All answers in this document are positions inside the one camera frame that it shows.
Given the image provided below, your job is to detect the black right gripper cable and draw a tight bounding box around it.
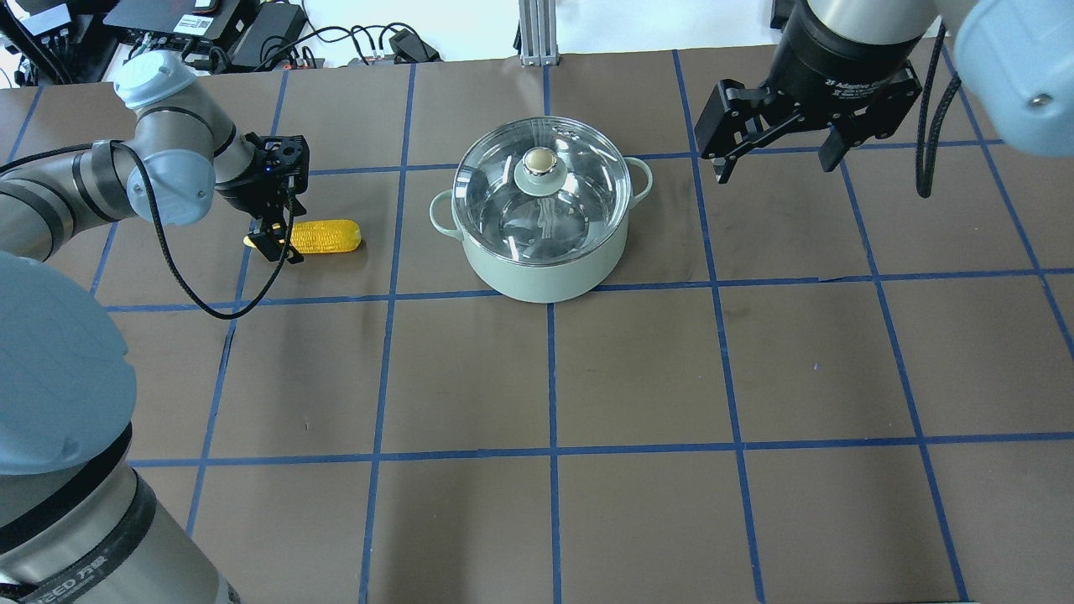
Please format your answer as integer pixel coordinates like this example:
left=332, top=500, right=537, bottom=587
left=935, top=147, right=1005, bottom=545
left=915, top=25, right=962, bottom=199

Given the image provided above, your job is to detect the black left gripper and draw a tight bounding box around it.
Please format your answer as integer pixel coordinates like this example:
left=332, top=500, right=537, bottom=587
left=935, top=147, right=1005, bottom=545
left=218, top=133, right=310, bottom=265

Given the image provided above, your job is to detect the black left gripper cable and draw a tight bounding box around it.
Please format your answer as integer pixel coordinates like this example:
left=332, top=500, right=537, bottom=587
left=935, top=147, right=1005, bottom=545
left=0, top=141, right=295, bottom=321

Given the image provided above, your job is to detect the pale green cooking pot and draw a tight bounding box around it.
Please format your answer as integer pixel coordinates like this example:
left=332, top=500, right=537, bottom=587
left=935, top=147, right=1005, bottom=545
left=427, top=148, right=654, bottom=305

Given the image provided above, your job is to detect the glass pot lid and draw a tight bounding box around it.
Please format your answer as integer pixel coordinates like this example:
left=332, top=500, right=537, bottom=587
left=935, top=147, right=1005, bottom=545
left=450, top=116, right=651, bottom=265

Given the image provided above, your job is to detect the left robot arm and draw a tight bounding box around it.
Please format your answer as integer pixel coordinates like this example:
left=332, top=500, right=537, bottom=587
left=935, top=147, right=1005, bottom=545
left=3, top=51, right=310, bottom=603

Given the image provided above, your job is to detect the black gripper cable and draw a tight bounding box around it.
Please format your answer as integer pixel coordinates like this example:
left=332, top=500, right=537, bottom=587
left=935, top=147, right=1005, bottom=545
left=915, top=25, right=962, bottom=199
left=0, top=141, right=295, bottom=321

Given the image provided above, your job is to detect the aluminium frame post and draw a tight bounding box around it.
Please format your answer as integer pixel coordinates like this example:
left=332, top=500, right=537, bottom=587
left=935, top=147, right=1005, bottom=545
left=516, top=0, right=560, bottom=66

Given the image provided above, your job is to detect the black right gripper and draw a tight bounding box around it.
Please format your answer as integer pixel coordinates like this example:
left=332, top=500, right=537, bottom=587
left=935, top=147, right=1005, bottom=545
left=695, top=1, right=924, bottom=185

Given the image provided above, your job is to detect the yellow corn cob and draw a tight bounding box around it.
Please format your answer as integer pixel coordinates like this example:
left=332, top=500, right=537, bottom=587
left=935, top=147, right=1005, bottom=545
left=243, top=219, right=363, bottom=255

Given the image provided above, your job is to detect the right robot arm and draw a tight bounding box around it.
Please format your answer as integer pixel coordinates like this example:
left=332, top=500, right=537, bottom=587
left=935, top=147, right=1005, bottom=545
left=694, top=1, right=1073, bottom=184

